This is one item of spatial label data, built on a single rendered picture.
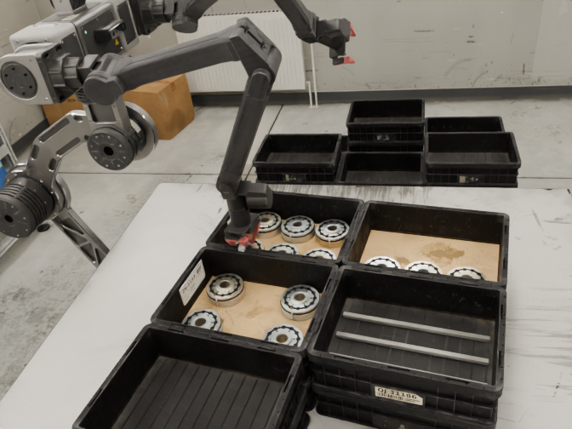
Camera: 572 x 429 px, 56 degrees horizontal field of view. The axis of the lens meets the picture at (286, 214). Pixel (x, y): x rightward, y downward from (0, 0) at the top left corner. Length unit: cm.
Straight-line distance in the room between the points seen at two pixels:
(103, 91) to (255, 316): 67
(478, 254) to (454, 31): 291
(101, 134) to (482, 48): 325
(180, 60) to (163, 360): 71
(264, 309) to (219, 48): 68
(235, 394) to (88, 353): 56
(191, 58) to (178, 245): 92
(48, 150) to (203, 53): 95
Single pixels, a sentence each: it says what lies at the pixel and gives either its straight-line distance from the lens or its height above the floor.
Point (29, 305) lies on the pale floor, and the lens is 315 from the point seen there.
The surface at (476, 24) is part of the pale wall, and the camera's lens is 432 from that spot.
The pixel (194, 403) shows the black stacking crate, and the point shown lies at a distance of 129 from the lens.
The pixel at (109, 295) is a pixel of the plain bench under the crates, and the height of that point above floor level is 70.
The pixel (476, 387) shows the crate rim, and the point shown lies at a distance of 115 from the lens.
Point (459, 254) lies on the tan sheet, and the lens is 158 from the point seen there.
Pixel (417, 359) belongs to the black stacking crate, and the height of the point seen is 83.
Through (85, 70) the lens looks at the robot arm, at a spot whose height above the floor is 146.
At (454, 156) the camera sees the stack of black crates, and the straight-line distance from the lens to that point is 273.
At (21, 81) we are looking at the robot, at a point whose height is 145.
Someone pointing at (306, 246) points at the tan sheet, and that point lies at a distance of 162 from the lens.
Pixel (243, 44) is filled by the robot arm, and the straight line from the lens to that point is 112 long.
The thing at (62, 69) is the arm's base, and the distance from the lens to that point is 135.
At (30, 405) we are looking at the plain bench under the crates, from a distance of 164.
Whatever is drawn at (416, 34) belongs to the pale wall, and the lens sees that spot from 432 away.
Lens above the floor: 184
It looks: 35 degrees down
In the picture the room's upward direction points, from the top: 8 degrees counter-clockwise
